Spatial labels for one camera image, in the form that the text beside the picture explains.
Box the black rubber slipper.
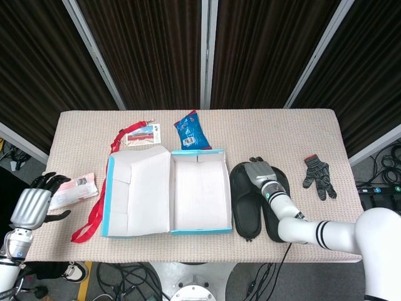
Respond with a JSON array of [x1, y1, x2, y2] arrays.
[[261, 166, 293, 243], [229, 161, 263, 242]]

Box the red lanyard strap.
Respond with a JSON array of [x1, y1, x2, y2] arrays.
[[71, 118, 157, 244]]

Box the black floor cable bundle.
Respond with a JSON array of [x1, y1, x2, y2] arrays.
[[95, 262, 164, 301]]

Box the beige woven tablecloth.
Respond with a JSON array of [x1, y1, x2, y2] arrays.
[[23, 108, 375, 263]]

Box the blue snack bag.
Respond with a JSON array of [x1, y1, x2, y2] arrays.
[[174, 109, 212, 151]]

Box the pink white plastic packet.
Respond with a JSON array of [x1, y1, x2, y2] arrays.
[[48, 172, 99, 211]]

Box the black cable with inline switch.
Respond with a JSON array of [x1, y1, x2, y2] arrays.
[[244, 262, 278, 301]]

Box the teal white cardboard shoe box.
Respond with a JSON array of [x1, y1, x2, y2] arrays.
[[100, 145, 233, 238]]

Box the photo badge card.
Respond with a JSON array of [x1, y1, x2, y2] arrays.
[[125, 123, 162, 147]]

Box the tangled black floor cables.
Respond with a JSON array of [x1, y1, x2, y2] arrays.
[[357, 142, 401, 189], [0, 137, 29, 172]]

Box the black white sneaker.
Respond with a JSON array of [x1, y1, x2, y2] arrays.
[[61, 261, 88, 282]]

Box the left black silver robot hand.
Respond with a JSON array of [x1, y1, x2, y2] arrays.
[[10, 171, 72, 231]]

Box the grey metal partition post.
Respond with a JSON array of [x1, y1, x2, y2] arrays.
[[61, 0, 126, 110], [199, 0, 219, 110], [283, 0, 357, 109]]

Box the dark brown partition panel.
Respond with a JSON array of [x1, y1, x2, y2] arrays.
[[0, 0, 118, 154], [76, 0, 203, 110], [210, 0, 342, 110], [291, 0, 401, 157]]

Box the grey striped work glove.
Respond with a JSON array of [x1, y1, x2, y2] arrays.
[[302, 154, 338, 201]]

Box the grey metal partition rail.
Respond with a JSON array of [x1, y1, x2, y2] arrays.
[[0, 121, 49, 164], [348, 124, 401, 167]]

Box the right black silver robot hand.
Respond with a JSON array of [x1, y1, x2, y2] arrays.
[[243, 156, 280, 191]]

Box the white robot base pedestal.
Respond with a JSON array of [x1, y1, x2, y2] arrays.
[[147, 261, 236, 301]]

